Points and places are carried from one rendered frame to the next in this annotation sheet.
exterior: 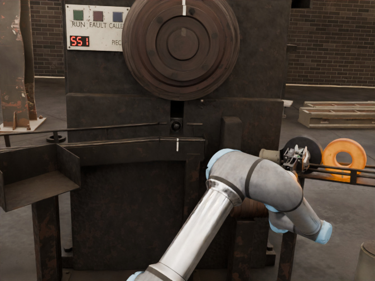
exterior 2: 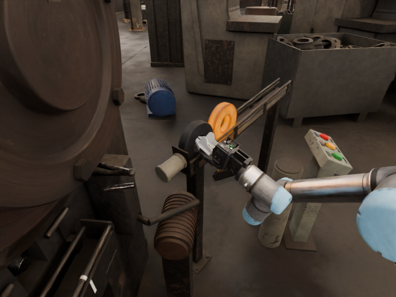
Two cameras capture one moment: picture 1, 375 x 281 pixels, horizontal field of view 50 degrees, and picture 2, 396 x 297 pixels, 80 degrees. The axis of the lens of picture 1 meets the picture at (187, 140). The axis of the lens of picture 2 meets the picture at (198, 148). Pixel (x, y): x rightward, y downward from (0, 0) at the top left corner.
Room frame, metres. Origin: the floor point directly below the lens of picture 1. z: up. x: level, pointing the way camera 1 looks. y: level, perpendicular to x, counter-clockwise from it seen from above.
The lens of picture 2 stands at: (1.40, 0.23, 1.15)
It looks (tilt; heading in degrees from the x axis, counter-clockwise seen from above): 34 degrees down; 281
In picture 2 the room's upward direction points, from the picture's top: straight up
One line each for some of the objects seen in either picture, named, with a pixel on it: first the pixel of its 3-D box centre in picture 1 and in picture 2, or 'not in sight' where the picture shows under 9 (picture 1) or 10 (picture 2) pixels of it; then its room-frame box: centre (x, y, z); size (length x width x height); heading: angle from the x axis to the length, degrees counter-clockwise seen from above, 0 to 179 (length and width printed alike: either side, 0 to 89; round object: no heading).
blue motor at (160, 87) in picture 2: not in sight; (158, 95); (2.31, -2.15, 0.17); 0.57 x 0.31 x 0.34; 116
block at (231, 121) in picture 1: (229, 144); (115, 196); (1.71, -0.19, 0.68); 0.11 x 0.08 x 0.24; 6
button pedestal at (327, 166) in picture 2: not in sight; (311, 195); (1.01, -0.70, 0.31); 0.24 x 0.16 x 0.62; 96
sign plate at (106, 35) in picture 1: (98, 28); not in sight; (1.75, 0.39, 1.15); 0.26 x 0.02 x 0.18; 96
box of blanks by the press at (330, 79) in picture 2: not in sight; (316, 75); (0.63, -2.52, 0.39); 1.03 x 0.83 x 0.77; 21
